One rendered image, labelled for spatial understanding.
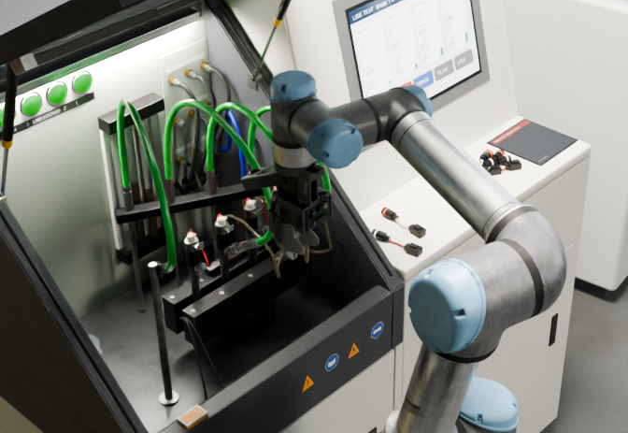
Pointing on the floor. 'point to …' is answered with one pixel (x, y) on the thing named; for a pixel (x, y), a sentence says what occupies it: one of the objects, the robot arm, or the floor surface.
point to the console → (380, 174)
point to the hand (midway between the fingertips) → (290, 251)
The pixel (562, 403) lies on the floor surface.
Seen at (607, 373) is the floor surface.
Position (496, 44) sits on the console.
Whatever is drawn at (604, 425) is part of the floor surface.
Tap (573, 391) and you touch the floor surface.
